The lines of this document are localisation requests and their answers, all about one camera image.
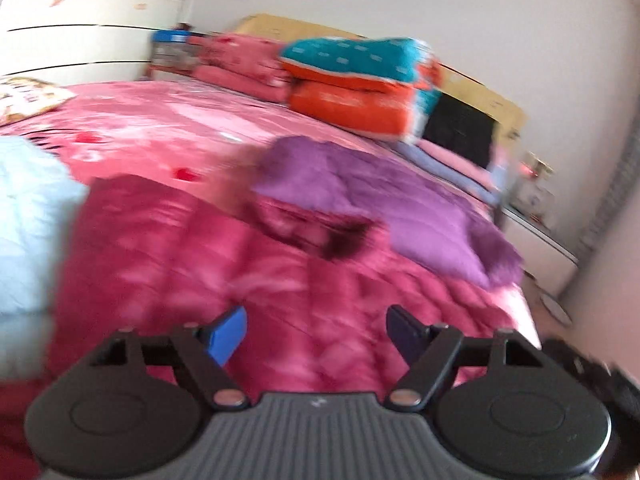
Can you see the pink lavender folded blankets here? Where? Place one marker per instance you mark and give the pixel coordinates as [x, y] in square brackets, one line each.
[484, 184]

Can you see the white nightstand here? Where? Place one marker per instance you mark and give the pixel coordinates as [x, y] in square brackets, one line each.
[551, 265]

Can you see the framed photo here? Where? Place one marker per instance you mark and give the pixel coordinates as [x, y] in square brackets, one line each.
[533, 198]

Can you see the purple down jacket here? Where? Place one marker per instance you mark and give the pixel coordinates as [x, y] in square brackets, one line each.
[428, 223]

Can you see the floral gold pillow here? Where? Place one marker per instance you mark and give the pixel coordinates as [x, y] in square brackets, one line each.
[23, 98]

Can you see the white sliding wardrobe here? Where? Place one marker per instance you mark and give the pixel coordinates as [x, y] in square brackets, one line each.
[79, 41]

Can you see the grey plaid curtain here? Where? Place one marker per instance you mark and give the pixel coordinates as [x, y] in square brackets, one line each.
[624, 178]

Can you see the pink bed blanket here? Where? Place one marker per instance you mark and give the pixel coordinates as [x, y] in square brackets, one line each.
[204, 140]

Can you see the magenta down jacket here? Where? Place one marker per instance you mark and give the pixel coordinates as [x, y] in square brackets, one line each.
[316, 288]

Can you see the black folded garment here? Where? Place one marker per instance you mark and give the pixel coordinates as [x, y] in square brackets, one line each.
[462, 129]

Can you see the blue storage box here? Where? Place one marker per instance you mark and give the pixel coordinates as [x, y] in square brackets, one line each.
[171, 36]

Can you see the light blue down jacket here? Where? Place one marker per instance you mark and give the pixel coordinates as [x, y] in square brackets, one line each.
[39, 203]

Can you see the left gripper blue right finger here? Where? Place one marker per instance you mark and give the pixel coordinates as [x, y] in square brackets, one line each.
[431, 353]

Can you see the pink heart folded blanket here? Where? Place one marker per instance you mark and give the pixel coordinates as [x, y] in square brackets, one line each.
[246, 64]

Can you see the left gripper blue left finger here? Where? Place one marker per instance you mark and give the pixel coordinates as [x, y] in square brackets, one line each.
[202, 351]

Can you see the teal orange folded quilt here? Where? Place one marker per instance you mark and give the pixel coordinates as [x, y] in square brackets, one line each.
[381, 89]

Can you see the yellow covered headboard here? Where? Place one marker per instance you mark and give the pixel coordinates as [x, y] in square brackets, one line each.
[509, 118]

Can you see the wall socket with charger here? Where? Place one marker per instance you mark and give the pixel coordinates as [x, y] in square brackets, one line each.
[532, 167]

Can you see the clear plastic storage box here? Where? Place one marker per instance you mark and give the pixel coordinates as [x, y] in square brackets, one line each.
[176, 55]

